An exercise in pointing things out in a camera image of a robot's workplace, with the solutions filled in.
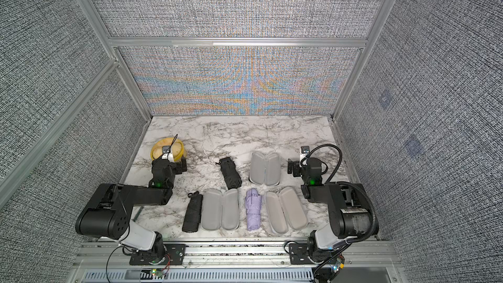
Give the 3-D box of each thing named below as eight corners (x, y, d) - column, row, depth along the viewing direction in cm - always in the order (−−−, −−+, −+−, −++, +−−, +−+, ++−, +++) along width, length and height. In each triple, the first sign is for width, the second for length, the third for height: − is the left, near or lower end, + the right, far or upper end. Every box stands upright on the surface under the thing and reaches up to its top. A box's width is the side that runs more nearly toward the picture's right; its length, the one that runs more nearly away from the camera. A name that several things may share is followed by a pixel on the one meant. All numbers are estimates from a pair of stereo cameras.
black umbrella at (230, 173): (229, 191, 91) (228, 187, 88) (216, 165, 100) (215, 161, 97) (244, 184, 93) (244, 180, 90) (230, 159, 102) (230, 154, 99)
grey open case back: (249, 188, 93) (249, 184, 90) (249, 155, 105) (249, 151, 101) (281, 188, 93) (282, 184, 90) (277, 155, 105) (278, 151, 101)
